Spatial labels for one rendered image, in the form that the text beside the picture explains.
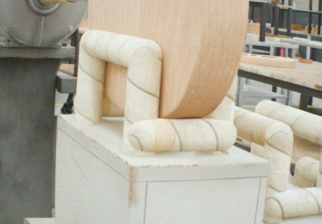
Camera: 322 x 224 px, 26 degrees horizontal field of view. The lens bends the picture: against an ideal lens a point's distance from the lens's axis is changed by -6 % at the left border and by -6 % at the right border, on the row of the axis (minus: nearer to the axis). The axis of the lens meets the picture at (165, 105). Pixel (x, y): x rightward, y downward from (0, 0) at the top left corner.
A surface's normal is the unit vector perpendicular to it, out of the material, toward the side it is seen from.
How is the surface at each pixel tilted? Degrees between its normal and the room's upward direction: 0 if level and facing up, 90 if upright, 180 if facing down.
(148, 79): 90
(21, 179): 90
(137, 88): 90
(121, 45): 64
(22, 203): 90
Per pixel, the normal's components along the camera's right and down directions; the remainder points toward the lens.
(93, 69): 0.26, 0.15
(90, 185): -0.92, -0.01
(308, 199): 0.38, -0.33
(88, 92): -0.05, 0.14
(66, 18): 0.50, 0.25
